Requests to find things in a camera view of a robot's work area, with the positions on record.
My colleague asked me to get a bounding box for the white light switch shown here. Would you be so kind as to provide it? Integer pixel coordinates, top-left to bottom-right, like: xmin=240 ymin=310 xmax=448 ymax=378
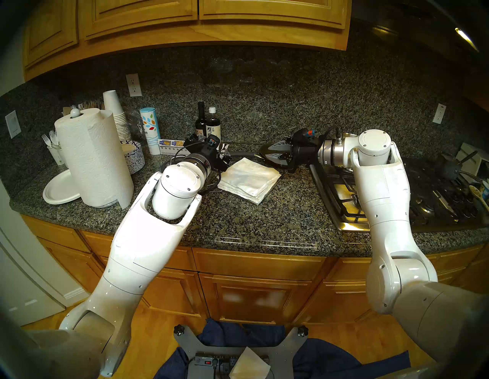
xmin=5 ymin=110 xmax=22 ymax=139

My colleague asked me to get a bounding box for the clear plastic bag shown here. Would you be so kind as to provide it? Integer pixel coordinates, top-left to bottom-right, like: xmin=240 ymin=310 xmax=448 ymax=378
xmin=125 ymin=108 xmax=147 ymax=141

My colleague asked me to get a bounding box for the wooden wall cabinet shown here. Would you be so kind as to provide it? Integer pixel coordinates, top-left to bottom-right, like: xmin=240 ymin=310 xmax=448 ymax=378
xmin=22 ymin=0 xmax=353 ymax=81

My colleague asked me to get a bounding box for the grey robot base frame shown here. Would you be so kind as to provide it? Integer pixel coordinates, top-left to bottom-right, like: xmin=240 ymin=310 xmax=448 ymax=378
xmin=174 ymin=325 xmax=309 ymax=379

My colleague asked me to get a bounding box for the patterned paper plate stack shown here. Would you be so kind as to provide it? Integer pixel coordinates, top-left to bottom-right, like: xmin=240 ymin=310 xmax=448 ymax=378
xmin=121 ymin=140 xmax=146 ymax=175

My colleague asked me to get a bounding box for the dark glass bottle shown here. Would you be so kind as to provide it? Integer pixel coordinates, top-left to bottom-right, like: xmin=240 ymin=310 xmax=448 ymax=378
xmin=195 ymin=102 xmax=207 ymax=140

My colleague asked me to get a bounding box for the dark range hood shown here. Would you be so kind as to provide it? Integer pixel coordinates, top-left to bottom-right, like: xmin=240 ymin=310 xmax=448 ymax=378
xmin=351 ymin=0 xmax=489 ymax=100

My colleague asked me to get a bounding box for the white cutlery cup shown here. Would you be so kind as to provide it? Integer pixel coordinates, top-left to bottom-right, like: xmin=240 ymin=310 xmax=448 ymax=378
xmin=47 ymin=144 xmax=65 ymax=166

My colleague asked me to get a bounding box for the steel gas stove top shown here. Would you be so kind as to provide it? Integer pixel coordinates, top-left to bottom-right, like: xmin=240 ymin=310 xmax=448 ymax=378
xmin=309 ymin=156 xmax=489 ymax=233

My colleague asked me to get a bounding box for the grey power strip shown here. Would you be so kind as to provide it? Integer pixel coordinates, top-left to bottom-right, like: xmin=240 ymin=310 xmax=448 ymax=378
xmin=187 ymin=355 xmax=270 ymax=379

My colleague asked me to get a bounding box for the wooden base cabinet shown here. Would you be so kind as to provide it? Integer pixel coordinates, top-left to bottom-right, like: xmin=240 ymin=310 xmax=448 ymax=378
xmin=21 ymin=214 xmax=489 ymax=326

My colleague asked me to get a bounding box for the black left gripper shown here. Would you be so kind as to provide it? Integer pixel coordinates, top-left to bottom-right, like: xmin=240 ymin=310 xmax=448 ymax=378
xmin=183 ymin=134 xmax=231 ymax=172

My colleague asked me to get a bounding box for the white napkin stack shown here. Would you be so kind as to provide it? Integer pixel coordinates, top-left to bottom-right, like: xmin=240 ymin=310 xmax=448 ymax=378
xmin=218 ymin=157 xmax=282 ymax=205

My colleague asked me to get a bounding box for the dark blue cloth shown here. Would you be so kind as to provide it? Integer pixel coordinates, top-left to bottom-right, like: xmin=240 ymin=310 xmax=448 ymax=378
xmin=153 ymin=318 xmax=412 ymax=379

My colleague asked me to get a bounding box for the black kettle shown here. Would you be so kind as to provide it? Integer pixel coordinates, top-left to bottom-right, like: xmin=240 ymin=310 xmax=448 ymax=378
xmin=436 ymin=150 xmax=479 ymax=181

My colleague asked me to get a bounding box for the white tissue on base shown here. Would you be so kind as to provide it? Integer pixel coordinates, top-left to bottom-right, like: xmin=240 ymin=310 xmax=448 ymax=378
xmin=228 ymin=347 xmax=271 ymax=379

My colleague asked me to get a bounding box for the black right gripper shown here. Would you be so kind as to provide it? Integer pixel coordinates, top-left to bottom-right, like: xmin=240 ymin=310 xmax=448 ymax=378
xmin=260 ymin=128 xmax=324 ymax=171

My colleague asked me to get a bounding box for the white foam plate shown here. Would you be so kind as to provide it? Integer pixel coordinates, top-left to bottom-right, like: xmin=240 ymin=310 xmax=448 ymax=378
xmin=42 ymin=169 xmax=82 ymax=205

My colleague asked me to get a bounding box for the white paper towel roll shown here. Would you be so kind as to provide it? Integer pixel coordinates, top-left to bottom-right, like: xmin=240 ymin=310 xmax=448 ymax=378
xmin=54 ymin=108 xmax=135 ymax=210

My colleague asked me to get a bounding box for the blue white leaf canister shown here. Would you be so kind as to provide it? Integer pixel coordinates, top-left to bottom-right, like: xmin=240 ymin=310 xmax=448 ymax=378
xmin=139 ymin=107 xmax=161 ymax=155

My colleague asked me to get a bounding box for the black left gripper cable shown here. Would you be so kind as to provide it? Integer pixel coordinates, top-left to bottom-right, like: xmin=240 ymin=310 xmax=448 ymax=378
xmin=160 ymin=147 xmax=224 ymax=195

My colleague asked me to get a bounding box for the soy sauce bottle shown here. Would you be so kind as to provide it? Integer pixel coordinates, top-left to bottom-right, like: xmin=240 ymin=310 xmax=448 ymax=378
xmin=206 ymin=107 xmax=222 ymax=140

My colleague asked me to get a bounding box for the white paper cup stack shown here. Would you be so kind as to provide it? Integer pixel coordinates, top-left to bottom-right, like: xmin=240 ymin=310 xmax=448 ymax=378
xmin=102 ymin=90 xmax=131 ymax=143

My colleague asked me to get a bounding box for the blue white foil box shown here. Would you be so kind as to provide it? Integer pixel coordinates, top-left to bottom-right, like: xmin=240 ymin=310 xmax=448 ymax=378
xmin=159 ymin=139 xmax=230 ymax=160

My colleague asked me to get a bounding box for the dark frying pan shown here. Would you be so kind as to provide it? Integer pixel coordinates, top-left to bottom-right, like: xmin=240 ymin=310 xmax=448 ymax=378
xmin=228 ymin=142 xmax=304 ymax=169

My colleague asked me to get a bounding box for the white refrigerator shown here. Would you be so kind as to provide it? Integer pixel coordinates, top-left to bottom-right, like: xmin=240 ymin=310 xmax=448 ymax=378
xmin=0 ymin=180 xmax=90 ymax=328

